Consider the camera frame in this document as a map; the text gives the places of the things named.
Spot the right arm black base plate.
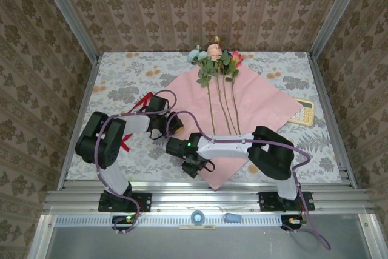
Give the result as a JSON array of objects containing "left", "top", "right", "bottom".
[{"left": 258, "top": 191, "right": 315, "bottom": 212}]

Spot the floral patterned tablecloth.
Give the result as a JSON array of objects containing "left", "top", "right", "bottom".
[{"left": 66, "top": 51, "right": 344, "bottom": 184}]

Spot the beige label strip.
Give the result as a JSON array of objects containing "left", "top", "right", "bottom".
[{"left": 178, "top": 224, "right": 217, "bottom": 230}]

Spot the small blue oval object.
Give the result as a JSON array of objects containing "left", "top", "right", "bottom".
[{"left": 223, "top": 212, "right": 243, "bottom": 224}]

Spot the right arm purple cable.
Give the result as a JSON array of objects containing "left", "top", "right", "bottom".
[{"left": 167, "top": 111, "right": 332, "bottom": 251}]

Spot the red ribbon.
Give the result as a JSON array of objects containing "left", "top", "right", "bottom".
[{"left": 120, "top": 92, "right": 153, "bottom": 153}]

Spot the white slotted cable duct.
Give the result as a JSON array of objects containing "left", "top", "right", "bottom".
[{"left": 54, "top": 215, "right": 284, "bottom": 228}]

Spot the red pink fake flower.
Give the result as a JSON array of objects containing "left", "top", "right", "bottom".
[{"left": 226, "top": 50, "right": 246, "bottom": 135}]

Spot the purple and pink wrapping paper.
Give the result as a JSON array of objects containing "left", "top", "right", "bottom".
[{"left": 165, "top": 62, "right": 304, "bottom": 192}]

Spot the aluminium mounting rail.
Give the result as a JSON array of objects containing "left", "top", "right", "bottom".
[{"left": 42, "top": 180, "right": 377, "bottom": 216}]

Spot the round blue white button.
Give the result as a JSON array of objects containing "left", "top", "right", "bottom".
[{"left": 190, "top": 210, "right": 206, "bottom": 226}]

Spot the grey metal panel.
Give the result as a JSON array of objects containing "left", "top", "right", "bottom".
[{"left": 27, "top": 213, "right": 388, "bottom": 259}]

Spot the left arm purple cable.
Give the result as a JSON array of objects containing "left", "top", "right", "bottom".
[{"left": 96, "top": 89, "right": 178, "bottom": 236}]

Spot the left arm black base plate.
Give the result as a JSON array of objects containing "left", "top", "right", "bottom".
[{"left": 97, "top": 192, "right": 153, "bottom": 213}]

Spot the light blue fake flower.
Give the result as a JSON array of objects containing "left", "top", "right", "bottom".
[{"left": 187, "top": 44, "right": 217, "bottom": 135}]

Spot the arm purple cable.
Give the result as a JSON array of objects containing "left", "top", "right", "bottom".
[
  {"left": 96, "top": 89, "right": 178, "bottom": 236},
  {"left": 167, "top": 111, "right": 332, "bottom": 251}
]

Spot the aluminium table side rail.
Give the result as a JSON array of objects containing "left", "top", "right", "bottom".
[
  {"left": 56, "top": 55, "right": 101, "bottom": 190},
  {"left": 306, "top": 52, "right": 359, "bottom": 189}
]

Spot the yellow calculator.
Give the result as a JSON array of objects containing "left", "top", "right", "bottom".
[{"left": 286, "top": 98, "right": 316, "bottom": 127}]

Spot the black controller board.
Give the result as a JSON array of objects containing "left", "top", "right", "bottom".
[
  {"left": 112, "top": 214, "right": 138, "bottom": 231},
  {"left": 279, "top": 214, "right": 307, "bottom": 231}
]

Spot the aluminium frame post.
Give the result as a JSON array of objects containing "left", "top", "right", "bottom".
[
  {"left": 34, "top": 0, "right": 101, "bottom": 63},
  {"left": 310, "top": 0, "right": 370, "bottom": 60}
]

